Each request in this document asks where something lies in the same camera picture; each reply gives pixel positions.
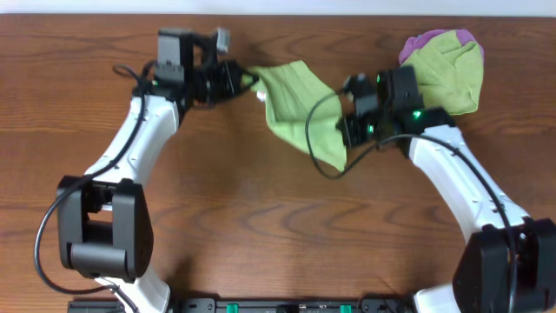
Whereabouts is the light green microfiber cloth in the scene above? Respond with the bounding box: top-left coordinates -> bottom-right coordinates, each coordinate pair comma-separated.
248,60 -> 347,171

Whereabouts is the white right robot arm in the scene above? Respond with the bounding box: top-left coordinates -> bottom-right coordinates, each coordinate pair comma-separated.
337,67 -> 555,313

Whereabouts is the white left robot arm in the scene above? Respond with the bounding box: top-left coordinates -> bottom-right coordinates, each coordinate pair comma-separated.
55,28 -> 248,312

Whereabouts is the olive green folded cloth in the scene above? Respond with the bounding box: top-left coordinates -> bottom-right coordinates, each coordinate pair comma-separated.
401,30 -> 484,115

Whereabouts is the purple cloth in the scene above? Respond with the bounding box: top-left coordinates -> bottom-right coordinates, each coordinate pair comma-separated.
398,29 -> 478,65

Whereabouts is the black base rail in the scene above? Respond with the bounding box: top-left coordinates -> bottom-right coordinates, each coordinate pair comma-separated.
66,297 -> 417,313

